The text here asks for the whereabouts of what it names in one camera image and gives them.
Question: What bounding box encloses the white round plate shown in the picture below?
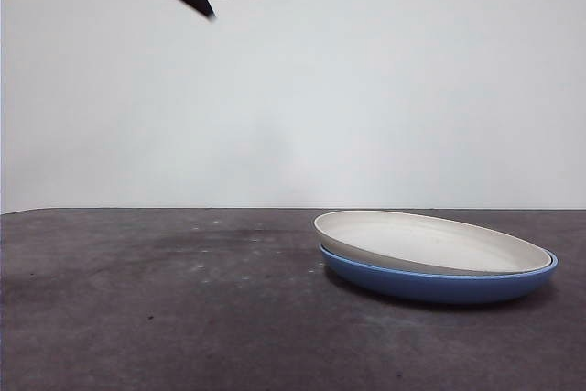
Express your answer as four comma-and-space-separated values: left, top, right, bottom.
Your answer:
313, 210, 553, 277

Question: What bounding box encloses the blue round plate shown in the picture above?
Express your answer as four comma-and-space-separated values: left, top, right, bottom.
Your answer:
319, 244, 559, 305

